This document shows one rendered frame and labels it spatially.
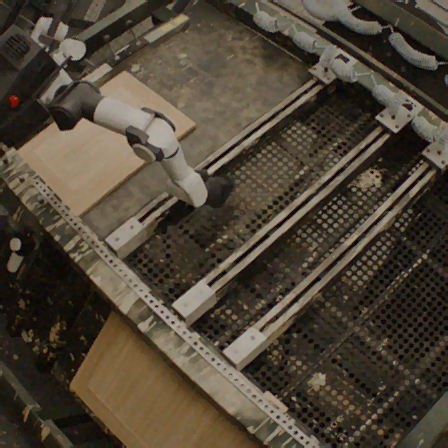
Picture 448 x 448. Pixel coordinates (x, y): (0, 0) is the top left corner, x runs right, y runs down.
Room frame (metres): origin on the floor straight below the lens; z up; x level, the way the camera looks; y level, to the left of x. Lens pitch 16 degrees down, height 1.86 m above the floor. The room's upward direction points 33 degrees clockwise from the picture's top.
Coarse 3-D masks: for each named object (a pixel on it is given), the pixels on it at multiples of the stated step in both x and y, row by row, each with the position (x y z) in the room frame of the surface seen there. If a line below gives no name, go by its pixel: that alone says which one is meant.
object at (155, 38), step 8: (184, 16) 3.20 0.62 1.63; (176, 24) 3.16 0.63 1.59; (184, 24) 3.19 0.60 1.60; (152, 32) 3.12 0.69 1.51; (160, 32) 3.12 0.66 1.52; (168, 32) 3.13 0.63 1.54; (176, 32) 3.17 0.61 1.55; (152, 40) 3.08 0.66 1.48; (160, 40) 3.11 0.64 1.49; (144, 48) 3.06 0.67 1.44; (152, 48) 3.10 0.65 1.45; (136, 56) 3.04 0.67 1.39; (120, 64) 2.98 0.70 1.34; (96, 72) 2.93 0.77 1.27; (104, 72) 2.94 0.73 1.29; (112, 72) 2.97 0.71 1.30; (96, 80) 2.91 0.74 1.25; (104, 80) 2.95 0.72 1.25; (40, 128) 2.76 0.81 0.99
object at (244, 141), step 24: (312, 72) 2.88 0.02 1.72; (288, 96) 2.83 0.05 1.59; (312, 96) 2.85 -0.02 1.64; (264, 120) 2.74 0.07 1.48; (288, 120) 2.79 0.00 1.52; (240, 144) 2.65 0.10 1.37; (264, 144) 2.74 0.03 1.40; (216, 168) 2.57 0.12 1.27; (144, 216) 2.43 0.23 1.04; (168, 216) 2.47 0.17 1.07; (120, 240) 2.34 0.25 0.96; (144, 240) 2.42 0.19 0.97
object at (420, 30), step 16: (352, 0) 3.38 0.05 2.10; (368, 0) 3.34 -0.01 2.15; (384, 0) 3.31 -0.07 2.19; (384, 16) 3.29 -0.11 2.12; (400, 16) 3.26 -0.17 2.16; (416, 32) 3.22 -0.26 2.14; (432, 32) 3.19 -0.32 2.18; (432, 48) 3.17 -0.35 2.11; (304, 176) 3.11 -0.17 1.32; (272, 208) 3.05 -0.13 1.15; (208, 272) 2.93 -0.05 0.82; (288, 352) 2.57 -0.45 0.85
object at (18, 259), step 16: (0, 192) 2.52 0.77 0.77; (0, 208) 2.47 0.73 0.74; (16, 208) 2.47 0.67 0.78; (0, 224) 2.39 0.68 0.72; (16, 224) 2.44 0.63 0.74; (32, 224) 2.42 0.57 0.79; (0, 240) 2.47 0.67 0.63; (16, 240) 2.32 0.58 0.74; (32, 240) 2.39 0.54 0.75; (0, 256) 2.45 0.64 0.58; (16, 256) 2.34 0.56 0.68; (32, 256) 2.39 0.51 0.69; (16, 272) 2.40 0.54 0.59
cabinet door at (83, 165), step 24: (120, 96) 2.87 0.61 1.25; (144, 96) 2.87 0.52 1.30; (48, 144) 2.69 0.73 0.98; (72, 144) 2.69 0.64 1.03; (96, 144) 2.69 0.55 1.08; (120, 144) 2.70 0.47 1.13; (48, 168) 2.60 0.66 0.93; (72, 168) 2.61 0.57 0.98; (96, 168) 2.61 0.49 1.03; (120, 168) 2.61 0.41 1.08; (72, 192) 2.53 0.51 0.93; (96, 192) 2.53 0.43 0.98
